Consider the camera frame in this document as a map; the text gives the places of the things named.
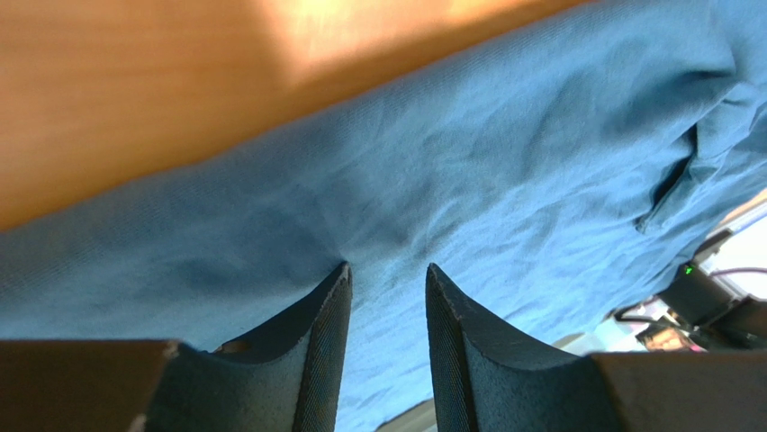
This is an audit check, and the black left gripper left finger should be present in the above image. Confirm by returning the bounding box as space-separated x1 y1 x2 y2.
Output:
1 264 353 431

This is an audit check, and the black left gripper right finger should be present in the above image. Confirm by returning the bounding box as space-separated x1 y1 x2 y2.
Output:
426 265 766 431

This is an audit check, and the blue t-shirt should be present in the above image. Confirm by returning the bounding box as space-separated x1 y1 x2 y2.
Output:
1 1 766 431

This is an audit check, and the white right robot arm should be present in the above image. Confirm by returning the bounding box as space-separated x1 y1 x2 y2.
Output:
612 228 766 351

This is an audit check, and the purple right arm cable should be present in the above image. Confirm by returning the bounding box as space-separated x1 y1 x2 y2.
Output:
709 266 767 280

